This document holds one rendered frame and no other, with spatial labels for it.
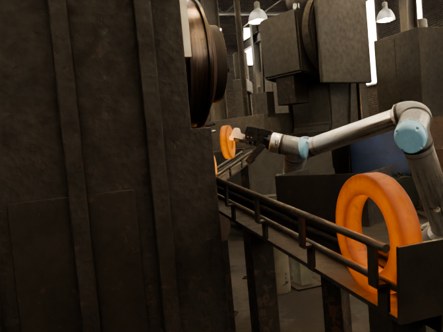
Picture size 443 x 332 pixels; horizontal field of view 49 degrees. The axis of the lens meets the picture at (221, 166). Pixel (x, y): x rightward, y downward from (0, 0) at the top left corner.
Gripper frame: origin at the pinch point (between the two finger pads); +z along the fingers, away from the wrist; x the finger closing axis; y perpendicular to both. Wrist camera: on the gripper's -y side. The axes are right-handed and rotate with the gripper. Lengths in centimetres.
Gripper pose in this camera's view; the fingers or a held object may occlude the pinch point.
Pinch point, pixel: (227, 138)
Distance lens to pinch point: 222.9
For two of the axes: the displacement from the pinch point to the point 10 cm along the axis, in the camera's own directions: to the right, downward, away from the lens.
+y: 1.8, -9.8, -1.2
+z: -9.5, -2.1, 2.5
